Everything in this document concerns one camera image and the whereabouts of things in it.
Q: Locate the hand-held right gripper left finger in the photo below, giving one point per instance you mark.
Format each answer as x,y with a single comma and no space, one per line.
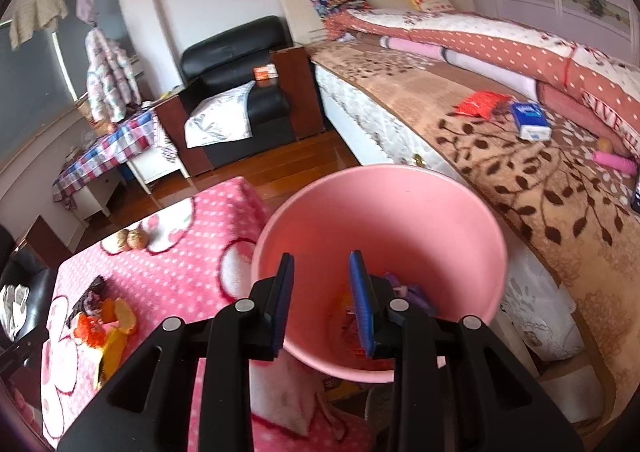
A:
280,312

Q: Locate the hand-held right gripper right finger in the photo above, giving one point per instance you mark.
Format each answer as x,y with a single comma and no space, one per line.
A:
362,302

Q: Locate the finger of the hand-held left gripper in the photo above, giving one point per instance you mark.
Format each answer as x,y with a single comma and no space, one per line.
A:
22,351

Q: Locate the orange peel piece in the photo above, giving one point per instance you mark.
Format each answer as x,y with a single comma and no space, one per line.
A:
126,316
87,329
106,308

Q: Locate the pink plastic bucket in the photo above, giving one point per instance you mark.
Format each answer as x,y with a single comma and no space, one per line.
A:
400,232

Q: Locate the yellow wrapper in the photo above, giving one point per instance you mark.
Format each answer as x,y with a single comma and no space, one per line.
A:
112,354

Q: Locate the black foam net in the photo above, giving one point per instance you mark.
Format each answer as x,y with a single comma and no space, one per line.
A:
94,289

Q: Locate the white crumpled cloth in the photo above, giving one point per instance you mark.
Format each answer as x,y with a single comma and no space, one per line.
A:
15,304

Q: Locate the black leather sofa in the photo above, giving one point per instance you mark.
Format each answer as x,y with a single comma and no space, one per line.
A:
35,272

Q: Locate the brown wooden side cabinet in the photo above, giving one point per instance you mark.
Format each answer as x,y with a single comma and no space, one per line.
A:
45,242
172,137
300,92

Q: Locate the brown walnut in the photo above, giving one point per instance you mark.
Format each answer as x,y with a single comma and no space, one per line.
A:
120,240
137,238

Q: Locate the white low cabinet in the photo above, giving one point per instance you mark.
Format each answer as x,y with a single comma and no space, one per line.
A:
97,194

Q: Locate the white quilted mattress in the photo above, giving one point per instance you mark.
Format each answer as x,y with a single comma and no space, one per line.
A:
380,127

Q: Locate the white table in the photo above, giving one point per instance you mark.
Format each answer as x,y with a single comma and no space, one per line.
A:
152,167

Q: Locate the bed with patterned quilt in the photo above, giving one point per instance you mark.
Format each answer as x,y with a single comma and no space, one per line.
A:
475,42
525,182

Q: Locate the floral pillowcase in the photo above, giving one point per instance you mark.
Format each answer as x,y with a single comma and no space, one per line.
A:
220,117

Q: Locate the red snack packet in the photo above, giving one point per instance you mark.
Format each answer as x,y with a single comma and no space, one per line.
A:
482,104

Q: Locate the table with checkered cloth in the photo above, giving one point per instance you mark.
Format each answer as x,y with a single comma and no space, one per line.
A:
115,137

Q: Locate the small orange box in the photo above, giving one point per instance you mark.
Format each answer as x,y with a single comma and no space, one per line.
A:
265,72

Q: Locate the blue tissue pack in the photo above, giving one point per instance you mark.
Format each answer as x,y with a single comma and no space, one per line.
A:
530,119

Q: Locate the tan paper sack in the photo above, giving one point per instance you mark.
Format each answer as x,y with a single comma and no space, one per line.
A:
85,111

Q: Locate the black leather armchair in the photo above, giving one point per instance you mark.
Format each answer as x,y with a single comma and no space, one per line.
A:
235,57

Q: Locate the pink rolled blanket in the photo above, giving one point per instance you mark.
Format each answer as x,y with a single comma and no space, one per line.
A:
430,51

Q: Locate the large window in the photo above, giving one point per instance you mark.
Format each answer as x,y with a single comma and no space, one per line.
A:
30,82

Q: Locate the hanging pastel puffer jacket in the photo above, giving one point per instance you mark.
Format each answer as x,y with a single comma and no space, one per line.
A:
107,77

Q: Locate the small tan ball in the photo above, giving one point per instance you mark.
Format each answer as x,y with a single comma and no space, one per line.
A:
606,144

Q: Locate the pink cylinder bottle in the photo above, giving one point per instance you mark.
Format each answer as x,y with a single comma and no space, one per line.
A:
617,163

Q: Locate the black smartphone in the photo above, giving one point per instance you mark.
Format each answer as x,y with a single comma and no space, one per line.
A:
636,189

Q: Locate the hanging beige knit sweater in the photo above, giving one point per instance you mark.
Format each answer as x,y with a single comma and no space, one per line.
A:
37,12

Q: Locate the hanging lilac garment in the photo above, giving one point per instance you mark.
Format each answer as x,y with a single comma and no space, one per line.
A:
87,2

